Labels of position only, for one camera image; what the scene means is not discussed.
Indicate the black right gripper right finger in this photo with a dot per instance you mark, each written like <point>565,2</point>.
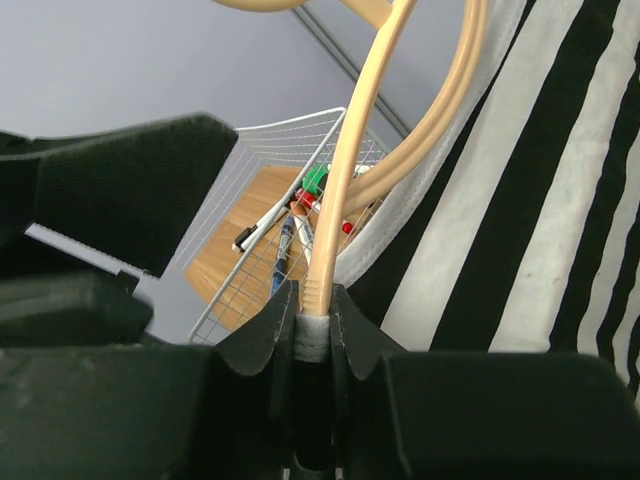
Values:
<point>453,415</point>

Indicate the orange cap marker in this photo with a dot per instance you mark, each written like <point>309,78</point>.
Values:
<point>304,229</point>

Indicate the black white marker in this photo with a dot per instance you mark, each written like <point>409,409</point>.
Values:
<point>251,235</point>

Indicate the blue pen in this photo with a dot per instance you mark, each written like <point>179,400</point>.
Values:
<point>280,267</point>

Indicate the red cap marker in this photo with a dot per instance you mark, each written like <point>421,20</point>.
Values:
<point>312,203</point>

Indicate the black white striped tank top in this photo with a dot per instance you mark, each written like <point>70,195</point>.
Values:
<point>519,230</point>

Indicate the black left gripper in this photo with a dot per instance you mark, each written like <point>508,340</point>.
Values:
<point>130,194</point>

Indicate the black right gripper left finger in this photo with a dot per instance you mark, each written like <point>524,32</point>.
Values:
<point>82,397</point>

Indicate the green cap marker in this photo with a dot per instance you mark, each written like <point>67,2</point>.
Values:
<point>316,179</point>

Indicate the white wire basket shelf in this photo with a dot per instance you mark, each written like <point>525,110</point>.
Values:
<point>267,164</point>

